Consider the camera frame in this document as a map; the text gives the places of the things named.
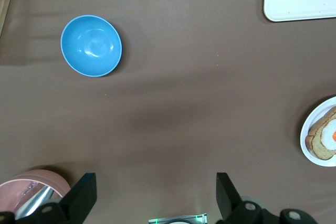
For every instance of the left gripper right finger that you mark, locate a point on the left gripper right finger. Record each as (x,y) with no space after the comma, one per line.
(225,195)

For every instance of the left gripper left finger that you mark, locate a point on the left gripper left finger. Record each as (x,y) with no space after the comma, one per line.
(78,197)

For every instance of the toasted bread slice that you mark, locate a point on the toasted bread slice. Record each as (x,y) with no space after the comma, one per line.
(317,145)

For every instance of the toy fried egg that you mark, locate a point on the toy fried egg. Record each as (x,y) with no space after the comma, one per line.
(329,132)

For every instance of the white round plate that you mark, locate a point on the white round plate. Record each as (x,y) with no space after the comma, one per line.
(319,108)

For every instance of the pink bowl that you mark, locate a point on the pink bowl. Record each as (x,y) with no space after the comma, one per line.
(56,182)

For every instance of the metal scoop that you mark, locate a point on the metal scoop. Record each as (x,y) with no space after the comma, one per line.
(39,197)

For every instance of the blue bowl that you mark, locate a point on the blue bowl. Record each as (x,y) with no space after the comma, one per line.
(90,45)

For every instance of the wooden mug rack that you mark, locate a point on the wooden mug rack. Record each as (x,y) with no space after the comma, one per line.
(8,6)

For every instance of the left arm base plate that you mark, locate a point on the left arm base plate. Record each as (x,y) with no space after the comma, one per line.
(195,218)

